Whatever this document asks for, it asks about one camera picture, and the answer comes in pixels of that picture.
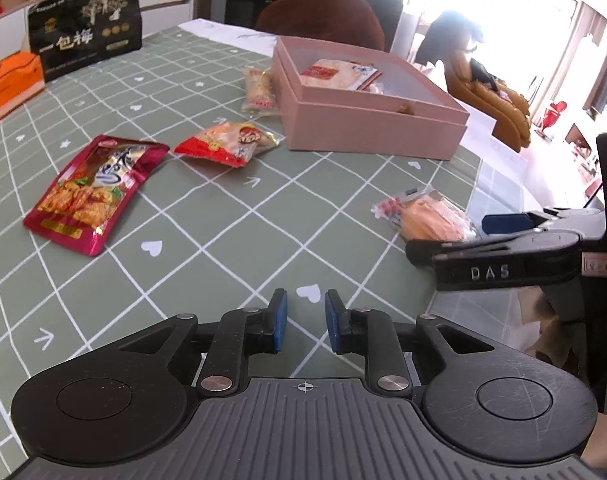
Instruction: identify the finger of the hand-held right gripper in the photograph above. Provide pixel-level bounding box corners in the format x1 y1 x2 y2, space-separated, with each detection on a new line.
406 230 585 292
482 208 607 237

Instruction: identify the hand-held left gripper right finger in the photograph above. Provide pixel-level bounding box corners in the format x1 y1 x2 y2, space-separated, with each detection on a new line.
325 288 497 397

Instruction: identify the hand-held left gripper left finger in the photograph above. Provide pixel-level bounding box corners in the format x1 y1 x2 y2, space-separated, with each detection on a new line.
118 287 289 397

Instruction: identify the clear orange snack packet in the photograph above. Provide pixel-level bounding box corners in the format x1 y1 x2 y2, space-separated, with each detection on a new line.
372 187 479 243

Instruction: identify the pink cardboard box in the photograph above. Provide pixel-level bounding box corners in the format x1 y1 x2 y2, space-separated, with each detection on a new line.
270 36 471 161

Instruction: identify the white cartoon rice cracker packet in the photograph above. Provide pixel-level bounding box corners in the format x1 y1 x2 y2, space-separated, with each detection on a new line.
299 58 385 94

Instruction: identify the red ornament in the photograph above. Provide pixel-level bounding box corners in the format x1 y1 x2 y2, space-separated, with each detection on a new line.
535 101 569 142

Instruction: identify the green checked tablecloth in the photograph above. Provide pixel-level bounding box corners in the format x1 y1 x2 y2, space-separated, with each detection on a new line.
0 25 484 480

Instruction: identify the chair with brown coat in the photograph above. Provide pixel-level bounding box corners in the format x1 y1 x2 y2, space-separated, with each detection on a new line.
415 10 533 152

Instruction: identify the red yellow rice cracker packet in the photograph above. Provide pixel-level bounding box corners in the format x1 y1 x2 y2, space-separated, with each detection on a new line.
173 121 280 168

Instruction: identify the person's bare leg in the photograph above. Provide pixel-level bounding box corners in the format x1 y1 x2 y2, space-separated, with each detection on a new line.
580 411 607 471

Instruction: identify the red spicy snack packet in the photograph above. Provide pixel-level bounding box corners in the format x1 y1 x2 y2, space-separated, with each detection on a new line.
23 134 170 257

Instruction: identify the pale rice cracker packet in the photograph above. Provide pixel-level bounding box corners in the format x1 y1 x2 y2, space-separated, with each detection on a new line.
242 66 276 116

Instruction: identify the brown chair back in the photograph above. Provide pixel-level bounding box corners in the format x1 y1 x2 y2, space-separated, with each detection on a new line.
256 0 387 54

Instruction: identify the black low cabinet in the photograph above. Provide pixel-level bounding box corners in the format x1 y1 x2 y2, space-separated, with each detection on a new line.
224 0 260 27

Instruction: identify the black plum snack bag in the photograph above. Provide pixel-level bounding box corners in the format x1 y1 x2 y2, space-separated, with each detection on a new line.
27 0 143 84

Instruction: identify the orange box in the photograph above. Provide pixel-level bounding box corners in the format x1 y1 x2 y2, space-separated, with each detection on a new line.
0 52 47 132

